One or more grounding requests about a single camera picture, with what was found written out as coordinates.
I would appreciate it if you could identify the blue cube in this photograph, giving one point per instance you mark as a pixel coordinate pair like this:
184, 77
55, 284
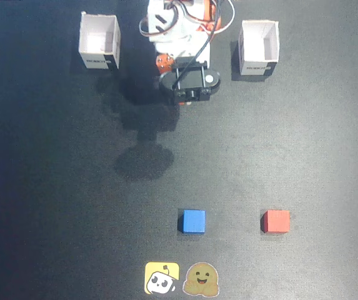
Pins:
193, 221

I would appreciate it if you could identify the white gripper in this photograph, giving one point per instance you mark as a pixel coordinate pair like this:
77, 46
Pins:
164, 63

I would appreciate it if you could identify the white cardboard box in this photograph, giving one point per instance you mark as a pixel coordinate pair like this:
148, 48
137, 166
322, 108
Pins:
258, 43
99, 37

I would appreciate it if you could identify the red cube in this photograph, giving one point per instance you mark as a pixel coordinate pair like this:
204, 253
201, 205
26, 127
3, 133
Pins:
277, 221

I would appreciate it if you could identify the black table mat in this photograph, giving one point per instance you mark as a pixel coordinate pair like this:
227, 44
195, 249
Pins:
72, 187

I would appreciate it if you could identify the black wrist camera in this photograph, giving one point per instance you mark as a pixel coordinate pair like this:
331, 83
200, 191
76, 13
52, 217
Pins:
191, 82

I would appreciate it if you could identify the yellow robot sticker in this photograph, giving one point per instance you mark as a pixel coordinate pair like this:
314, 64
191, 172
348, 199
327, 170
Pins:
161, 278

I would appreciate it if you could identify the hugging face emoji sticker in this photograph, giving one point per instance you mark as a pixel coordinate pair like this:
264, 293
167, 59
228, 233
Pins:
201, 279

